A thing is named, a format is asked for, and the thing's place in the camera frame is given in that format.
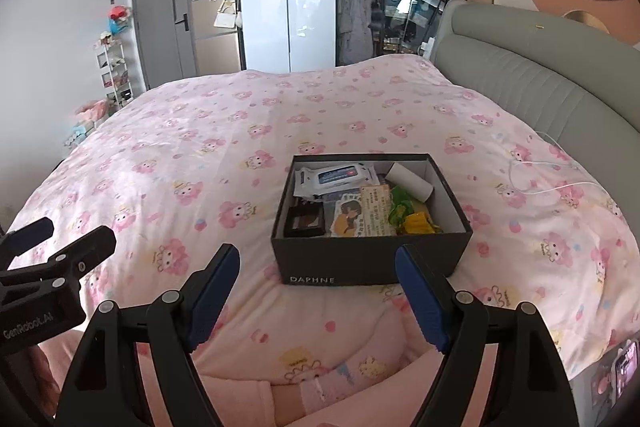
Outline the black Daphne shoe box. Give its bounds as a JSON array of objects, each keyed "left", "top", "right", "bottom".
[{"left": 271, "top": 154, "right": 472, "bottom": 286}]

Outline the green yellow snack wrapper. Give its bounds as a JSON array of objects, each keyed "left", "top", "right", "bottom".
[{"left": 387, "top": 186, "right": 442, "bottom": 235}]

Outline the grey door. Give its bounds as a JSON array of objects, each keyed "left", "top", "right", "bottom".
[{"left": 131, "top": 0, "right": 198, "bottom": 89}]

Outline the black square display frame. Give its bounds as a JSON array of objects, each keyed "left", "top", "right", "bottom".
[{"left": 283, "top": 198, "right": 326, "bottom": 239}]

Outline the white shelf rack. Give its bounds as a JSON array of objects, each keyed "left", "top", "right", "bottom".
[{"left": 96, "top": 35, "right": 134, "bottom": 110}]

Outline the anime character sticker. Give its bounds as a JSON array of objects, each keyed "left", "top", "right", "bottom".
[{"left": 330, "top": 193, "right": 364, "bottom": 239}]

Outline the white charging cable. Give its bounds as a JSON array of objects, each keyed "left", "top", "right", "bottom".
[{"left": 491, "top": 128, "right": 601, "bottom": 198}]

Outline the orange printed card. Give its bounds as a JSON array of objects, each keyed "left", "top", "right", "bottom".
[{"left": 360, "top": 184, "right": 396, "bottom": 237}]

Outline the grey padded headboard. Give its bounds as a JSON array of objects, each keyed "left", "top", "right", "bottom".
[{"left": 431, "top": 0, "right": 639, "bottom": 225}]

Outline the wet wipes pack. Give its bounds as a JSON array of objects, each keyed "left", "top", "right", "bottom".
[{"left": 293, "top": 162, "right": 380, "bottom": 199}]

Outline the beige low cabinet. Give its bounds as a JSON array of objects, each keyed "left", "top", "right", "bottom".
[{"left": 192, "top": 0, "right": 241, "bottom": 76}]

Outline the cardboard paper roll tube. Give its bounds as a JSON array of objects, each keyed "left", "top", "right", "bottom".
[{"left": 385, "top": 162, "right": 434, "bottom": 202}]

